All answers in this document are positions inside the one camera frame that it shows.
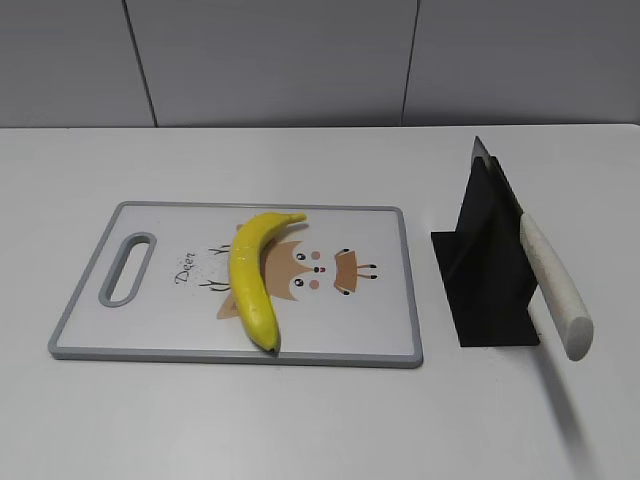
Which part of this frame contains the knife with white handle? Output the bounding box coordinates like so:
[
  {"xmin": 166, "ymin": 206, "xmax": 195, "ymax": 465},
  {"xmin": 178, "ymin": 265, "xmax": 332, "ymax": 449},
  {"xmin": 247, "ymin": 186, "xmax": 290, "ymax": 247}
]
[{"xmin": 472, "ymin": 138, "xmax": 594, "ymax": 362}]

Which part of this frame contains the yellow plastic banana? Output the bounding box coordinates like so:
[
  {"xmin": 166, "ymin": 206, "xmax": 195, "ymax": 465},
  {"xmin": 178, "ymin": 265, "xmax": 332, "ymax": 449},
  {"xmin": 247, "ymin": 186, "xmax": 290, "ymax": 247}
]
[{"xmin": 229, "ymin": 212, "xmax": 307, "ymax": 353}]

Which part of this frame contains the white cutting board grey rim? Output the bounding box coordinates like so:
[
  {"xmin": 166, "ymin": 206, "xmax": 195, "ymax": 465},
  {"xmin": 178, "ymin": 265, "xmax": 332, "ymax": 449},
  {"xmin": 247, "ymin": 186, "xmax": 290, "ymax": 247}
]
[{"xmin": 48, "ymin": 201, "xmax": 423, "ymax": 368}]

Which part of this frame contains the black knife stand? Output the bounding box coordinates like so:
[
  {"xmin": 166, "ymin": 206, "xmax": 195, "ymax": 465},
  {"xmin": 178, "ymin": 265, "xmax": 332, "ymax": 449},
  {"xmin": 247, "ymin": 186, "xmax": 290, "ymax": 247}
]
[{"xmin": 431, "ymin": 156, "xmax": 540, "ymax": 347}]

